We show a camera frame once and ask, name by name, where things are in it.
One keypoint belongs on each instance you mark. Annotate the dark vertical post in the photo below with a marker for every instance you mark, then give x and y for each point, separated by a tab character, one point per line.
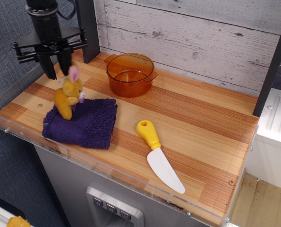
268	82
87	19

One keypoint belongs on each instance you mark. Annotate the yellow object bottom left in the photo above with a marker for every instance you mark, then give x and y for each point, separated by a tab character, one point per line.
18	222

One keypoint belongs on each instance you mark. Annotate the dark vertical post left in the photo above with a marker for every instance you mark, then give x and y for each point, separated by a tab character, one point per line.
87	19

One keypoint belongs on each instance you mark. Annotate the purple towel napkin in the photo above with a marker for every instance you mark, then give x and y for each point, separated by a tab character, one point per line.
91	125

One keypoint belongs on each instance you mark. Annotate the clear acrylic edge guard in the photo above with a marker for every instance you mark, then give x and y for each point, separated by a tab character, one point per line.
205	132

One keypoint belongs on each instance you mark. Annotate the dark vertical post right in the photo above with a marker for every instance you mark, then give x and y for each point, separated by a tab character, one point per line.
268	82

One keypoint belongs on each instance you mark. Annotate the white ribbed appliance right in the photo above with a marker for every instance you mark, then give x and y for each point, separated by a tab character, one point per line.
264	158

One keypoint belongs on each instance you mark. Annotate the yellow plush bunny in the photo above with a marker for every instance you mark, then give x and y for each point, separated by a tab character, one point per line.
70	94

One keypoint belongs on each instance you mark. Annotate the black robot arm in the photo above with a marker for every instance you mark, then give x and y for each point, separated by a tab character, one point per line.
42	3

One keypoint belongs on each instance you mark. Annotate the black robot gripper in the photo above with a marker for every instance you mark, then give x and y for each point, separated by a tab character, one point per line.
48	38

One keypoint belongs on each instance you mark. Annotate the yellow handled white toy knife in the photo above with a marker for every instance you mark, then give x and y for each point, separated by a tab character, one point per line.
157	159

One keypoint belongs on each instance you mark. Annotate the orange transparent plastic pot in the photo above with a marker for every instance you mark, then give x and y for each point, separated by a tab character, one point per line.
130	74

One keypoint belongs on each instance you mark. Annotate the grey toy fridge cabinet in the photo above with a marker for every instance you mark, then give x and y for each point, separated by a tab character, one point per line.
70	182

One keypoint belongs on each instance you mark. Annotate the silver dispenser button panel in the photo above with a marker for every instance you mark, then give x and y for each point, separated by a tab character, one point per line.
109	211

